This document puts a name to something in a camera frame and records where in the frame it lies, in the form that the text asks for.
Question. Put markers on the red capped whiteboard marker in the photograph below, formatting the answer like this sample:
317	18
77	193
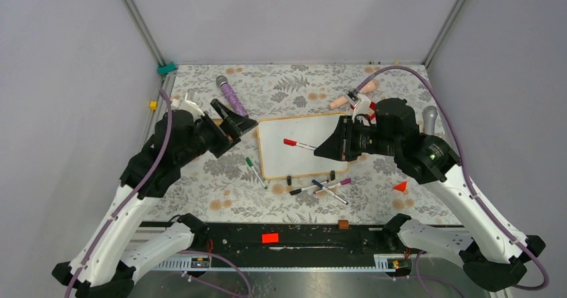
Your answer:
294	143

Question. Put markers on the yellow framed whiteboard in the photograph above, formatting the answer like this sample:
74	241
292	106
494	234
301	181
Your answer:
279	160

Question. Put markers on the pink toy microphone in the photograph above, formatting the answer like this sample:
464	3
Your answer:
368	88

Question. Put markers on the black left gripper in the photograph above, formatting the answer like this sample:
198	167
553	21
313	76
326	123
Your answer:
230	131

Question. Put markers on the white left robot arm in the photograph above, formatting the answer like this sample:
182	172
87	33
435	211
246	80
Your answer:
105	267

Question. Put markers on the red triangular block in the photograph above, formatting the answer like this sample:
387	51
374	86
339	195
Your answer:
402	187

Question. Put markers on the magenta capped whiteboard marker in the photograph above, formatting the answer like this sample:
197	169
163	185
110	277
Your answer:
341	183

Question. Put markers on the silver toy microphone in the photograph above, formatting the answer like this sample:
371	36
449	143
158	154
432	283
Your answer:
429	116

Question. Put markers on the red tape label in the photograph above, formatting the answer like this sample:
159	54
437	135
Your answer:
269	238

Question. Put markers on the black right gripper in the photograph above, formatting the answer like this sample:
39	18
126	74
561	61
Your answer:
339	145

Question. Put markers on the floral patterned table mat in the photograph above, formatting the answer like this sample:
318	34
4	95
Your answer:
225	189

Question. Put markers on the red rectangular plastic box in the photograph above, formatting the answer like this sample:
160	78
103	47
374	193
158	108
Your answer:
363	106

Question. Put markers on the brown cylinder block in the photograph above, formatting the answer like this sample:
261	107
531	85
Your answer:
343	224

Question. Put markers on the black capped whiteboard marker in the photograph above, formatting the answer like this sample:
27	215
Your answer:
313	186

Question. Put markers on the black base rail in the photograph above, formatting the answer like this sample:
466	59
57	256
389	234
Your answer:
300	246

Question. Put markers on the green capped whiteboard marker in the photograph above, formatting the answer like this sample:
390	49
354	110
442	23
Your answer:
256	173

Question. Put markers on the teal corner clamp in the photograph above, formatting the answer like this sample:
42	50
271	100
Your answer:
166	69

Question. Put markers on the blue capped whiteboard marker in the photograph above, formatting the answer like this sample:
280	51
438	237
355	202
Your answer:
330	192

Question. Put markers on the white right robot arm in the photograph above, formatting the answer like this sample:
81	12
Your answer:
492	252

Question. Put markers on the purple glitter toy microphone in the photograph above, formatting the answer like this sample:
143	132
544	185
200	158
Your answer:
231	96

